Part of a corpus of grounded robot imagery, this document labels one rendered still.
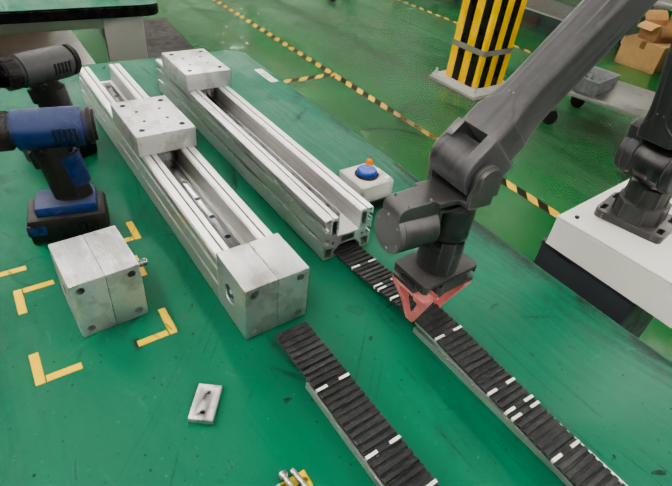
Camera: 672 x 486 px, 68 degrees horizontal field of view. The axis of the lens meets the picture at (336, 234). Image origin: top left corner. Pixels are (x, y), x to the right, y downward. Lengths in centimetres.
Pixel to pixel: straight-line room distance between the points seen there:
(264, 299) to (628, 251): 62
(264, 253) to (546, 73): 42
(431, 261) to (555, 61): 27
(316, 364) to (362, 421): 10
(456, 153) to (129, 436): 50
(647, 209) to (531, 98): 46
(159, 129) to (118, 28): 146
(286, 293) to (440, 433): 27
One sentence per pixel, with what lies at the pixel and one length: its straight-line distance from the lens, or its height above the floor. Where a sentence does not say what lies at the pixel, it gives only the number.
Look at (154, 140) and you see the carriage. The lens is 97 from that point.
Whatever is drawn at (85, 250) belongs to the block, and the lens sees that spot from 76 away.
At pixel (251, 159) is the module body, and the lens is 100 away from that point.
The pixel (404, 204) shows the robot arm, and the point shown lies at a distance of 57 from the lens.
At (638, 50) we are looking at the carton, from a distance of 564.
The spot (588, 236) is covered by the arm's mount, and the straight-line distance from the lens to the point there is 99.
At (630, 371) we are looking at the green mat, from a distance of 87.
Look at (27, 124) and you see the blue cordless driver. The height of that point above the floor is 99.
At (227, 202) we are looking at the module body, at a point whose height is 86.
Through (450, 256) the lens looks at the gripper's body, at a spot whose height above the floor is 94.
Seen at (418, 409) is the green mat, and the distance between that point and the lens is 69.
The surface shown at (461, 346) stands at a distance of 73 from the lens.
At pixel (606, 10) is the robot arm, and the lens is 65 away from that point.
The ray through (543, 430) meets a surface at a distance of 68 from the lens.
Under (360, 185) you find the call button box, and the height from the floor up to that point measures 84.
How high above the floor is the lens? 134
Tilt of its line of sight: 37 degrees down
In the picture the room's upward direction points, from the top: 7 degrees clockwise
